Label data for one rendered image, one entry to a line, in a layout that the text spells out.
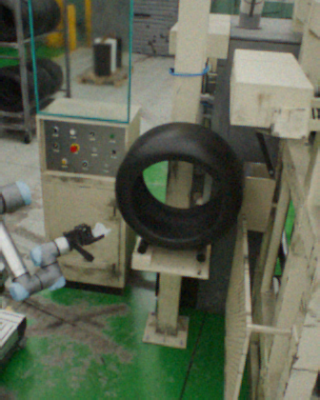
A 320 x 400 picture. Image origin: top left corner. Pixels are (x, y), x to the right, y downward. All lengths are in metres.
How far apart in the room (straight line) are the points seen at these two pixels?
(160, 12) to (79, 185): 8.72
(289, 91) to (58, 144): 1.64
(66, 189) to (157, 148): 1.10
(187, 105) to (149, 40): 9.25
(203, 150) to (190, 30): 0.56
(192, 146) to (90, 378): 1.51
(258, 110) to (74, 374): 1.87
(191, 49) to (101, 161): 0.98
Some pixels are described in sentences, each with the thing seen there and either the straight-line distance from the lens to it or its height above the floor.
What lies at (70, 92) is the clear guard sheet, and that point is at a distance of 2.64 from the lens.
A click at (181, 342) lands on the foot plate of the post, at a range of 2.92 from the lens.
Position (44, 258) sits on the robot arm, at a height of 0.99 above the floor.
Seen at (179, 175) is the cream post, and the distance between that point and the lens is 2.30.
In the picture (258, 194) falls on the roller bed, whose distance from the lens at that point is 2.26.
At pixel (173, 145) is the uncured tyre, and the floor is 1.44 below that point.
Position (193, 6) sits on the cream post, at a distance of 2.09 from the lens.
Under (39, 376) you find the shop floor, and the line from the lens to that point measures 2.80.
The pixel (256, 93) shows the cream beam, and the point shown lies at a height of 1.75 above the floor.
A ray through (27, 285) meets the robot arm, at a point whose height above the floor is 0.94.
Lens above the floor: 2.12
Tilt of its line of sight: 28 degrees down
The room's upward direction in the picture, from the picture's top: 4 degrees clockwise
